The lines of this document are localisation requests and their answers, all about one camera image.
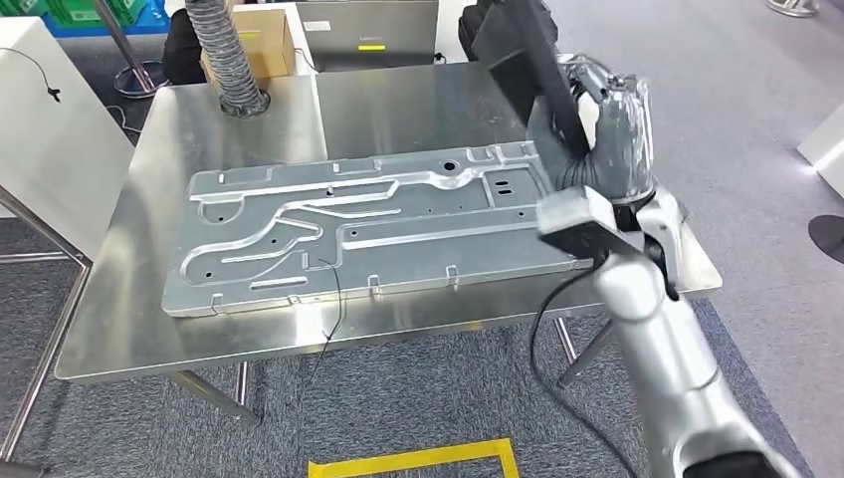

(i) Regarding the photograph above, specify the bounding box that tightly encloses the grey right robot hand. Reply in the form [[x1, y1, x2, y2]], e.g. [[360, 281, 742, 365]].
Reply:
[[527, 52, 657, 203]]

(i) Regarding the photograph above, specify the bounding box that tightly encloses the black plastic plate frame part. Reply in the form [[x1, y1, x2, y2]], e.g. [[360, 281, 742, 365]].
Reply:
[[471, 0, 593, 159]]

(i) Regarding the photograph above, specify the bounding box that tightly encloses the stainless steel workbench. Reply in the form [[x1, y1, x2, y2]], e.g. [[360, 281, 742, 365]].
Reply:
[[54, 62, 724, 425]]

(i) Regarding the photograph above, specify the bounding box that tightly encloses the black bag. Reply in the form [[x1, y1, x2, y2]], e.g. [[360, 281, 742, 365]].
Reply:
[[458, 0, 561, 62]]

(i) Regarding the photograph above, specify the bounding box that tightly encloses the white plinth box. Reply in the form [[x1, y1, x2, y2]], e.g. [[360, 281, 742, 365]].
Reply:
[[796, 102, 844, 199]]

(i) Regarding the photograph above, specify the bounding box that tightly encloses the chrome stanchion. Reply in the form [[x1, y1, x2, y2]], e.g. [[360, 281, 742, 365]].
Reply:
[[764, 0, 822, 19], [92, 0, 171, 101]]

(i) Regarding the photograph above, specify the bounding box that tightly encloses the black pole stand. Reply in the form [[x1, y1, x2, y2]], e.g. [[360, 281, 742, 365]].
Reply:
[[807, 214, 844, 267]]

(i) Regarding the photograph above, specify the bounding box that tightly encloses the stamped grey metal panel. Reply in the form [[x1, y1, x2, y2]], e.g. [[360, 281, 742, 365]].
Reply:
[[161, 139, 595, 320]]

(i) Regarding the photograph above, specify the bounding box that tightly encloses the grey laptop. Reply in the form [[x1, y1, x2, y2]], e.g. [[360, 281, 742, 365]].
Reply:
[[295, 0, 442, 74]]

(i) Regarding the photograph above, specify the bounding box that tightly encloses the brown cardboard box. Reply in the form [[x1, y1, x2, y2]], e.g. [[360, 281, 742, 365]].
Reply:
[[200, 7, 298, 84]]

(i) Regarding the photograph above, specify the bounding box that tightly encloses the yellow floor tape square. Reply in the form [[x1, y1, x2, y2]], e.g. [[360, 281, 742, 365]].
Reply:
[[308, 438, 523, 478]]

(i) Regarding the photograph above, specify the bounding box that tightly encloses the blue plastic crate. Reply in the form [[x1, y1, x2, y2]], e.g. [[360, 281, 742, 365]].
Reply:
[[42, 0, 171, 38]]

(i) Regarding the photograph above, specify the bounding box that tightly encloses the white box panel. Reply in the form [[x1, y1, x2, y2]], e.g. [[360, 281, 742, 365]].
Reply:
[[0, 16, 136, 260]]

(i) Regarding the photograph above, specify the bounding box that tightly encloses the green plastic crate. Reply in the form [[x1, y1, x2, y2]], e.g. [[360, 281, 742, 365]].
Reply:
[[0, 0, 147, 28]]

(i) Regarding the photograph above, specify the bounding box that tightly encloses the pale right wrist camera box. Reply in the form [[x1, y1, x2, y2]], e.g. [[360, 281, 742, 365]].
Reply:
[[534, 185, 644, 262]]

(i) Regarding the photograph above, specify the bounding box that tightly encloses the black camera cable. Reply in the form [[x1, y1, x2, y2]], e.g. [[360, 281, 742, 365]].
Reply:
[[527, 263, 640, 478]]

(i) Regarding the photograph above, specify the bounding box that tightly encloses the thin black wire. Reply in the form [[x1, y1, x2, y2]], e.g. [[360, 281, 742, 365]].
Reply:
[[290, 257, 348, 411]]

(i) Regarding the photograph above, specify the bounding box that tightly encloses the ribbed grey duct hose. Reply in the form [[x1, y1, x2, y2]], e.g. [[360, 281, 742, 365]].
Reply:
[[183, 0, 273, 120]]

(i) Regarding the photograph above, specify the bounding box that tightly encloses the black wire with clip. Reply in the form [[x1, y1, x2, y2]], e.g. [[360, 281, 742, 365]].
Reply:
[[0, 46, 63, 105]]

